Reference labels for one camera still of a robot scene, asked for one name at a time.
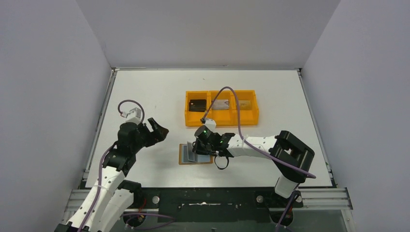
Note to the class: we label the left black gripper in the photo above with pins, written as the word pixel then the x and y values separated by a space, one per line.
pixel 149 132

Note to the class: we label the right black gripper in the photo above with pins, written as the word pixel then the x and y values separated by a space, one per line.
pixel 198 150

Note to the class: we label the tan leather card holder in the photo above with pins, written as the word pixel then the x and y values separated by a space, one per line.
pixel 182 157

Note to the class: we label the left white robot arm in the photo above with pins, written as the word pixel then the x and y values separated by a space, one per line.
pixel 112 194

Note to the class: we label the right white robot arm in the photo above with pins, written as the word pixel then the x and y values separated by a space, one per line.
pixel 292 157

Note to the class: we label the black credit card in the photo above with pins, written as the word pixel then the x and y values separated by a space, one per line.
pixel 197 105

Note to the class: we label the silver credit card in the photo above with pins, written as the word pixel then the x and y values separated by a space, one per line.
pixel 221 104

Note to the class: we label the orange three-compartment tray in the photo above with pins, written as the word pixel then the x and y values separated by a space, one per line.
pixel 223 118

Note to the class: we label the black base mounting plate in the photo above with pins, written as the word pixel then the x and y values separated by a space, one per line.
pixel 257 204

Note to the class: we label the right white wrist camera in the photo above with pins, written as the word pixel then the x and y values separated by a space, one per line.
pixel 209 123

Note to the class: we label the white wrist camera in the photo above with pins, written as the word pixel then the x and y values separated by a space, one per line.
pixel 209 123
pixel 134 115

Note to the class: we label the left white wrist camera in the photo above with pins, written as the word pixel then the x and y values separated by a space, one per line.
pixel 134 115

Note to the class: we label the aluminium frame rail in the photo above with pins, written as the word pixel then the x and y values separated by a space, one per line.
pixel 102 113

